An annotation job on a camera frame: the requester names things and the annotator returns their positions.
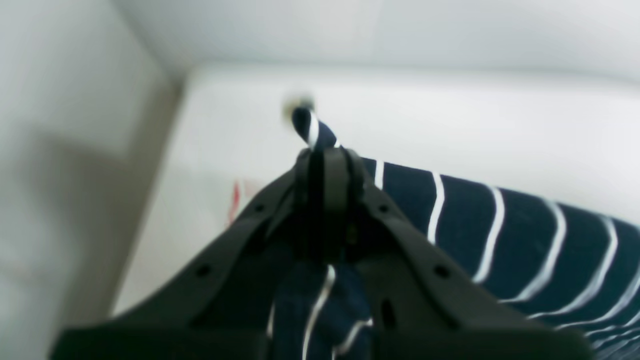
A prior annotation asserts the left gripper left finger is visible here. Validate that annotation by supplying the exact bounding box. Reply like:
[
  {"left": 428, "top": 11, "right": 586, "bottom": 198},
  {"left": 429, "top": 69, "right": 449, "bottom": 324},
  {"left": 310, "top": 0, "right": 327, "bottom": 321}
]
[{"left": 50, "top": 150, "right": 323, "bottom": 360}]

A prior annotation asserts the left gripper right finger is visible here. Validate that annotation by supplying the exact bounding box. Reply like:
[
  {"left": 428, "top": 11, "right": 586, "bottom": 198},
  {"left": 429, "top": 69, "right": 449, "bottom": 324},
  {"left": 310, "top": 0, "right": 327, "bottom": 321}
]
[{"left": 322, "top": 148, "right": 594, "bottom": 360}]

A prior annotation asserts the black white striped T-shirt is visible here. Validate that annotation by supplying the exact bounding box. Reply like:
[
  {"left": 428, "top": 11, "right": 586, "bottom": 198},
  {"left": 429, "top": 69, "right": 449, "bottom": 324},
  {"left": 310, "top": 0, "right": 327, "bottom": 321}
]
[{"left": 265, "top": 106, "right": 640, "bottom": 360}]

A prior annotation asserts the red tape rectangle marking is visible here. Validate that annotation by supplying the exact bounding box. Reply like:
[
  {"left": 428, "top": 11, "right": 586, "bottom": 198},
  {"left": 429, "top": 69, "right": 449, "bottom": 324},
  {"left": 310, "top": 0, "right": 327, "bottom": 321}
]
[{"left": 225, "top": 179, "right": 252, "bottom": 228}]

